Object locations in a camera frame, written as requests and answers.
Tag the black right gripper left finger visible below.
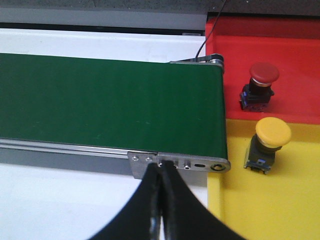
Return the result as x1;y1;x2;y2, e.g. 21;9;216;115
90;163;161;240

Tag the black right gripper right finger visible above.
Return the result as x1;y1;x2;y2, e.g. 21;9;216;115
160;161;243;240

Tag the red mushroom push button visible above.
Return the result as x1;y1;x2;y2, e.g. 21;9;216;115
239;62;280;113

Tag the yellow plastic tray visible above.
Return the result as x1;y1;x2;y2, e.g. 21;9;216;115
207;119;320;240

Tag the red plastic tray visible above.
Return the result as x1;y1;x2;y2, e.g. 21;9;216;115
205;16;320;125

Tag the grey stone shelf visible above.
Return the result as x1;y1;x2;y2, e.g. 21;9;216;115
0;0;320;16

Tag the steel conveyor support bracket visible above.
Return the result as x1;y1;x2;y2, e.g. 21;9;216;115
127;150;158;179

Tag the aluminium conveyor frame rail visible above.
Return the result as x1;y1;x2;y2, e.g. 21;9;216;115
0;52;231;175

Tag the red and black wire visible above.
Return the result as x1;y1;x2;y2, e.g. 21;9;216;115
194;0;230;60

